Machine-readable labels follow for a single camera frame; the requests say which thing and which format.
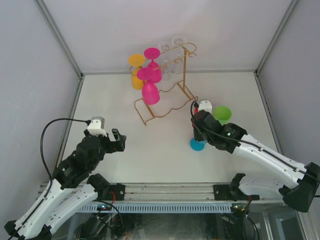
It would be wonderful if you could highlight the camera black cable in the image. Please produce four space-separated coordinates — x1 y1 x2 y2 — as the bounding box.
190 99 251 146
40 118 91 181

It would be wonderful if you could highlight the blue wine glass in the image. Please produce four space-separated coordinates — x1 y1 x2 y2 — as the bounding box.
189 138 207 152

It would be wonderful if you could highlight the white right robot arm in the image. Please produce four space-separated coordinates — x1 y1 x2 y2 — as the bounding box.
191 110 320 213

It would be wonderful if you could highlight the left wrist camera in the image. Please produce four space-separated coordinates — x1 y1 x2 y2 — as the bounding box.
86 116 107 137

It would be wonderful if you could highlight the green wine glass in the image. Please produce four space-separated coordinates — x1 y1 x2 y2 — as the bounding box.
213 105 232 125

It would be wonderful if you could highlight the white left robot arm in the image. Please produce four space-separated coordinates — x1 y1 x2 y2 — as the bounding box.
4 128 127 240

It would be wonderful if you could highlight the clear wine glass left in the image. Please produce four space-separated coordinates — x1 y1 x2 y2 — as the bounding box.
158 41 173 81

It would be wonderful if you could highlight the pink wine glass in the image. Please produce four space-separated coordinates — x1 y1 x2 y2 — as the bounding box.
144 47 162 84
136 67 160 105

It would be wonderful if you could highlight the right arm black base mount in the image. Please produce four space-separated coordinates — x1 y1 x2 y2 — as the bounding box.
213 184 240 201

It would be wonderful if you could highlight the orange wine glass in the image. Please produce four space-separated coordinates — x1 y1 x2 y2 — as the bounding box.
128 54 146 90

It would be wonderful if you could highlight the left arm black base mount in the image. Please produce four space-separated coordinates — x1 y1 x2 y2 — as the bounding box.
105 183 126 202

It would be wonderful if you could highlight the gold wire glass rack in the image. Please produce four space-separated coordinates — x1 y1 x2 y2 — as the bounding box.
134 41 198 125

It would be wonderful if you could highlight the right camera black cable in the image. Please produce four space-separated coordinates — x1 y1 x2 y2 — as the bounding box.
190 99 251 146

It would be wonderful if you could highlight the grey slotted cable duct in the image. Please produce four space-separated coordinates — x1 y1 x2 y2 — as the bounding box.
77 202 233 214

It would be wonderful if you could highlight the clear wine glass right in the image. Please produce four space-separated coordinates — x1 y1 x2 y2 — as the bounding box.
171 36 187 74

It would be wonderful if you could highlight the clear wine glass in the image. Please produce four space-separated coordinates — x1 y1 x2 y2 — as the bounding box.
171 36 187 74
158 41 173 81

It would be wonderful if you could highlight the red wine glass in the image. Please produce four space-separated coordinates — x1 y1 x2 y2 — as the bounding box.
190 100 199 127

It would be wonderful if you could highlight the left camera black cable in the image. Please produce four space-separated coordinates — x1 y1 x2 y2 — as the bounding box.
40 118 91 181

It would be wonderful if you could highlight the aluminium frame rail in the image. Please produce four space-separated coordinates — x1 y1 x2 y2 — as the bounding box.
115 183 249 203

